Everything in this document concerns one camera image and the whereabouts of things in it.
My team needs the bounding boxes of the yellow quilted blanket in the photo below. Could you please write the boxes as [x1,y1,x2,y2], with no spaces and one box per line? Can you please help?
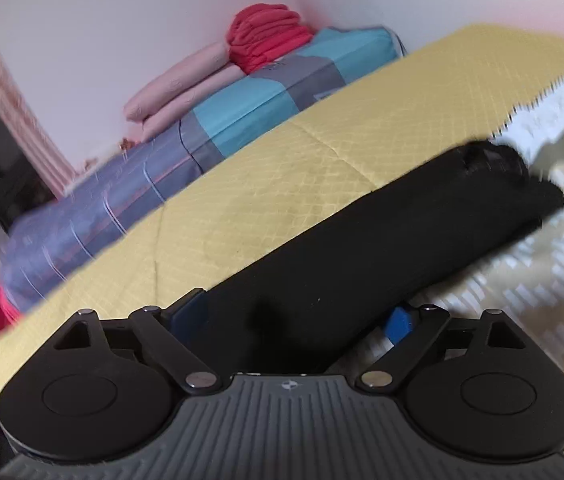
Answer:
[0,25,564,389]

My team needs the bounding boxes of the black knit pants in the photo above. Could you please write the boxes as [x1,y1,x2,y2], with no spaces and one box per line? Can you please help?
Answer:
[190,141,564,376]

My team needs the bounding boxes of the pink curtain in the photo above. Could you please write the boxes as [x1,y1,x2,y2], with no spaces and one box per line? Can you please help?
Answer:
[0,55,78,197]

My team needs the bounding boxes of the pink folded blanket stack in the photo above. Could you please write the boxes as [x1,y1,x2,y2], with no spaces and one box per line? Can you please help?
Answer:
[122,42,245,144]

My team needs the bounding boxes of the red folded clothes stack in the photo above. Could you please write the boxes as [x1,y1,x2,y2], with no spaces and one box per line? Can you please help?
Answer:
[225,3,314,74]

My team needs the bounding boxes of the purple plaid folded duvet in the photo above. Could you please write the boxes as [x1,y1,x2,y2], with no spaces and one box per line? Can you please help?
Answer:
[1,27,405,312]

